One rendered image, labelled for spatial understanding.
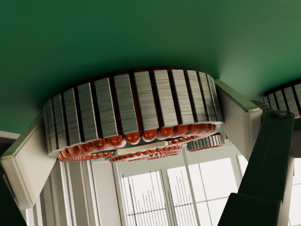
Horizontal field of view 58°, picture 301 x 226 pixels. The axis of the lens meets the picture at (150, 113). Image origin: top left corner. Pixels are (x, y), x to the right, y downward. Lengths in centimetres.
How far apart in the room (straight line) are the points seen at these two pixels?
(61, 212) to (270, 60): 32
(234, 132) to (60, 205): 29
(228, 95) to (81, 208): 35
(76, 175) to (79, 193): 3
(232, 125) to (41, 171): 11
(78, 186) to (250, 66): 34
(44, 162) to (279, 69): 17
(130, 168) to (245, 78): 646
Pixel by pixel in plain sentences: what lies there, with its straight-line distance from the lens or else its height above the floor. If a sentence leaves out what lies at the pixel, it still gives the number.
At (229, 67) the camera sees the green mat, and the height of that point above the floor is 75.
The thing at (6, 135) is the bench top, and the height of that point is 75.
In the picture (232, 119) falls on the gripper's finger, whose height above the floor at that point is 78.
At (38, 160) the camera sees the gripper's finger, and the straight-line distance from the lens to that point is 17.
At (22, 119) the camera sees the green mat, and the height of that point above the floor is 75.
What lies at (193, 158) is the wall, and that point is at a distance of 661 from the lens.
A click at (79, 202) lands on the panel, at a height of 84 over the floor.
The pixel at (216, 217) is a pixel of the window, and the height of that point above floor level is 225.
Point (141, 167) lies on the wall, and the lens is 662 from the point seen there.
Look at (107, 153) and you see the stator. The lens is 21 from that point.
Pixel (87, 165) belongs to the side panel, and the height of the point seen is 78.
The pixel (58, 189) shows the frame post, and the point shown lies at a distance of 40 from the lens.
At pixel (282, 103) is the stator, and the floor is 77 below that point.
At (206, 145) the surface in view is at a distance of 77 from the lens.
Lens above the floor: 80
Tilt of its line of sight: 10 degrees down
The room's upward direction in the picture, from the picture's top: 169 degrees clockwise
